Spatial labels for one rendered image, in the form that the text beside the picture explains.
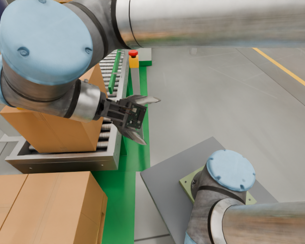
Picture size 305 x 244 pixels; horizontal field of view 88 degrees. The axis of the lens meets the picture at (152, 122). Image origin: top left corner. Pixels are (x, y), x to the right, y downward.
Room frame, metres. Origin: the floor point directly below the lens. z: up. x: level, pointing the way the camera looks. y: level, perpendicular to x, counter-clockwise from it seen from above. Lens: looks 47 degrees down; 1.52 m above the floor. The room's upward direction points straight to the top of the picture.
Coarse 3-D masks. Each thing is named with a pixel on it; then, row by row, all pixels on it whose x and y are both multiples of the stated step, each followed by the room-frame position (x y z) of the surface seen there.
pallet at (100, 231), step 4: (104, 192) 0.46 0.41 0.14; (104, 196) 0.44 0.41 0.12; (104, 200) 0.41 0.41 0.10; (104, 204) 0.38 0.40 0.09; (104, 208) 0.36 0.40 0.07; (104, 212) 0.33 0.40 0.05; (100, 216) 0.28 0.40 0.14; (104, 216) 0.31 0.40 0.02; (100, 220) 0.26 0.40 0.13; (104, 220) 0.28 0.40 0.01; (100, 224) 0.25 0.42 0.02; (100, 228) 0.23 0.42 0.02; (100, 232) 0.20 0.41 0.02; (100, 236) 0.17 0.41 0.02; (96, 240) 0.14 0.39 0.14; (100, 240) 0.15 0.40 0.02
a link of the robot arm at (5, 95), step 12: (0, 60) 0.23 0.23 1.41; (0, 72) 0.22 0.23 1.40; (0, 84) 0.21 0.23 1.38; (0, 96) 0.20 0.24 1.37; (12, 96) 0.20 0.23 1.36; (72, 96) 0.24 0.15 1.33; (24, 108) 0.21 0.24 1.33; (36, 108) 0.21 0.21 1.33; (48, 108) 0.22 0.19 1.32; (60, 108) 0.22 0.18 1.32; (72, 108) 0.23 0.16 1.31
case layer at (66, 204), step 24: (0, 192) 0.33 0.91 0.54; (24, 192) 0.33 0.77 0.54; (48, 192) 0.33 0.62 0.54; (72, 192) 0.33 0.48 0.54; (96, 192) 0.40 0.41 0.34; (0, 216) 0.20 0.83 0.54; (24, 216) 0.20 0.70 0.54; (48, 216) 0.20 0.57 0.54; (72, 216) 0.20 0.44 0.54; (96, 216) 0.26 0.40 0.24; (0, 240) 0.10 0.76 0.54; (24, 240) 0.10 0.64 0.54; (48, 240) 0.10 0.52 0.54; (72, 240) 0.10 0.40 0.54
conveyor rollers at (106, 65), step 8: (112, 56) 2.18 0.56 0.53; (104, 64) 1.91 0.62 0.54; (112, 64) 1.92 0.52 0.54; (120, 64) 1.92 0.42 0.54; (104, 72) 1.73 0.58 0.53; (104, 80) 1.55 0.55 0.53; (112, 96) 1.29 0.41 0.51; (104, 120) 0.93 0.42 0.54; (104, 128) 0.84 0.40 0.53; (104, 136) 0.75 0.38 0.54; (104, 144) 0.67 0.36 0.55; (80, 152) 0.60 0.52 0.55; (88, 152) 0.60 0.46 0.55
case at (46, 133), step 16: (96, 64) 1.14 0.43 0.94; (96, 80) 1.04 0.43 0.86; (0, 112) 0.60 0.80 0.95; (16, 112) 0.60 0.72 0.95; (32, 112) 0.60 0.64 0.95; (16, 128) 0.60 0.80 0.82; (32, 128) 0.60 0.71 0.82; (48, 128) 0.60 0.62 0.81; (64, 128) 0.61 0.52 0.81; (80, 128) 0.61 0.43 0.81; (96, 128) 0.75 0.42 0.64; (32, 144) 0.60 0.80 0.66; (48, 144) 0.60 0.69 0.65; (64, 144) 0.60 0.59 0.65; (80, 144) 0.61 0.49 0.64; (96, 144) 0.66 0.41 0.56
